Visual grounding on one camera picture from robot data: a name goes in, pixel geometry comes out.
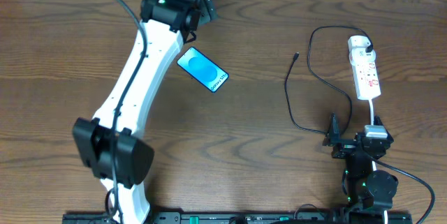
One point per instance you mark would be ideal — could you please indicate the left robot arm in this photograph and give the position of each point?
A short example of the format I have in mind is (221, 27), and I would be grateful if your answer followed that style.
(110, 144)

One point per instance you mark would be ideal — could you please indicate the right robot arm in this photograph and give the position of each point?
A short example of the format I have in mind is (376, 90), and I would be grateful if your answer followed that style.
(370, 191)

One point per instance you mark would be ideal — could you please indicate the white power strip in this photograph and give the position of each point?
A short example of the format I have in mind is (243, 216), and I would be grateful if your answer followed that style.
(366, 81)

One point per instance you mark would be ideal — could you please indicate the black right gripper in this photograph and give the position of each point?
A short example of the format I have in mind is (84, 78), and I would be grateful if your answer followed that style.
(349, 144)

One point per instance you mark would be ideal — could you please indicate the white USB charger adapter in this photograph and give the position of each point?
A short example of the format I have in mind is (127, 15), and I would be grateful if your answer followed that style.
(359, 52)

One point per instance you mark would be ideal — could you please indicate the blue Galaxy smartphone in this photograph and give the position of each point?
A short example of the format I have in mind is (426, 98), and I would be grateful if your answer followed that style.
(202, 69)

